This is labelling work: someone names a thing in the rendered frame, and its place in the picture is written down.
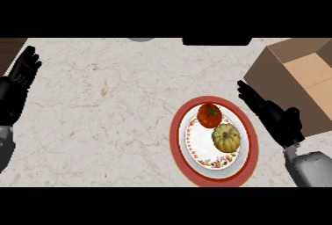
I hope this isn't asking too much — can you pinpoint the red tomato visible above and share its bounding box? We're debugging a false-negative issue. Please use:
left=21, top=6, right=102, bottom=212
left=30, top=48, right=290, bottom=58
left=197, top=103, right=223, bottom=129

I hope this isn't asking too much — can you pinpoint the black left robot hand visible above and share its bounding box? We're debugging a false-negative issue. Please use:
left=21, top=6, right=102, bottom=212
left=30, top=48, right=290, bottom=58
left=0, top=45, right=45, bottom=127

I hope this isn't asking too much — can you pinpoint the red round placemat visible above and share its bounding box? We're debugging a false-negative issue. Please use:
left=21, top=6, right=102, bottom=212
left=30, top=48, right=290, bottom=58
left=169, top=95, right=262, bottom=188

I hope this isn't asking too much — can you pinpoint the brown cardboard box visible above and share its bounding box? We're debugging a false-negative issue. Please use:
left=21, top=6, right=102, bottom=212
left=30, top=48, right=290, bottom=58
left=243, top=38, right=332, bottom=138

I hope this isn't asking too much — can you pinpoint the white floral plate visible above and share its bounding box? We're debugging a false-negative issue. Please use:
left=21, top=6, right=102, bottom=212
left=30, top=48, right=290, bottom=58
left=178, top=103, right=253, bottom=179

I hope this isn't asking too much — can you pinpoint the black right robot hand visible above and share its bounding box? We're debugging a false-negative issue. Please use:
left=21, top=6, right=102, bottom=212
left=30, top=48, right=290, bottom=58
left=237, top=80, right=306, bottom=149

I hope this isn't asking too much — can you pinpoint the yellow-green small pumpkin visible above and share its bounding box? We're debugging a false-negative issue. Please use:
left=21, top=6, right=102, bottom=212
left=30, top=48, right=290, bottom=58
left=210, top=123, right=241, bottom=154

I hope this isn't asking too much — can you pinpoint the black flat object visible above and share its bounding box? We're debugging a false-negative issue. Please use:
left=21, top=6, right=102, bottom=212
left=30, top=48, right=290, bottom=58
left=182, top=38, right=253, bottom=47

